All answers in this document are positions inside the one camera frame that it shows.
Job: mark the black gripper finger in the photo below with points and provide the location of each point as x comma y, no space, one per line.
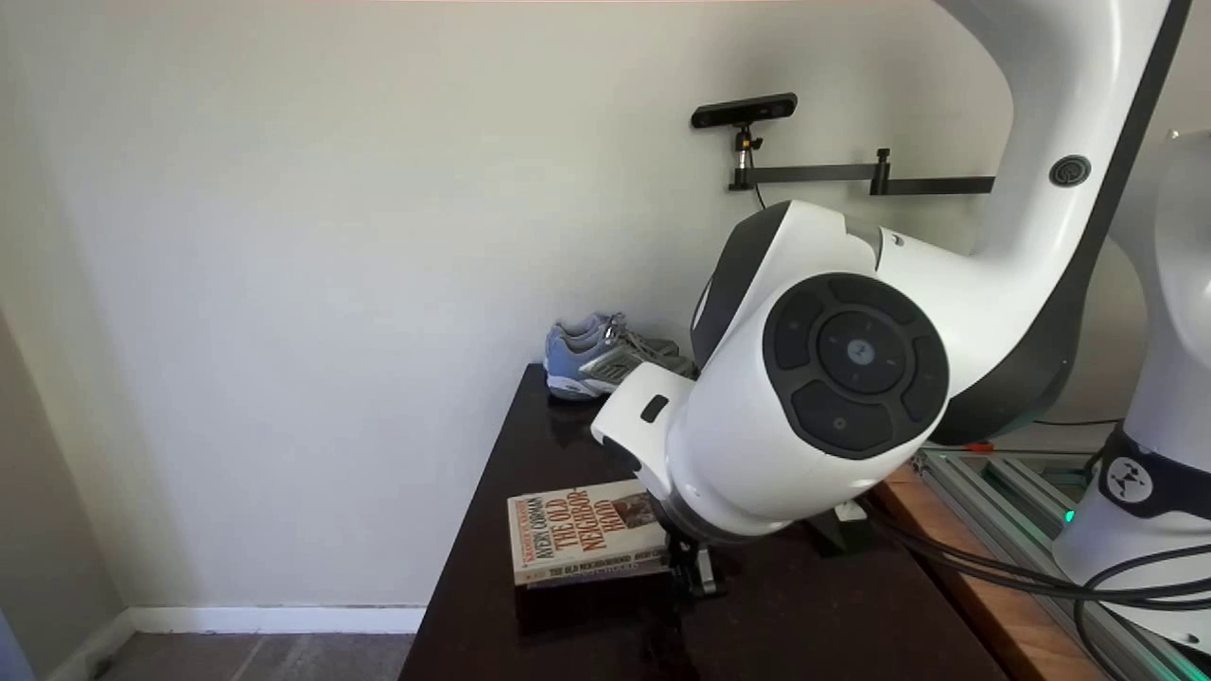
696,567
838,529

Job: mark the white paperback book red title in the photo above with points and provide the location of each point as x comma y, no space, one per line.
570,524

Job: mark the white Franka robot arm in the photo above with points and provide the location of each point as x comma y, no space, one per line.
742,429

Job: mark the wooden robot stand board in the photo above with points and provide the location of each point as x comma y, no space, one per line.
1024,635

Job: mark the grey and blue sneaker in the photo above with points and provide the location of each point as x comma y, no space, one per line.
592,362

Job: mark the aluminium base frame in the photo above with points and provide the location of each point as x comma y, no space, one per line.
996,484

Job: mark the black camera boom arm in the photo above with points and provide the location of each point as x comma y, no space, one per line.
933,184

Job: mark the black exterior camera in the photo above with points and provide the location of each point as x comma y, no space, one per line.
742,111

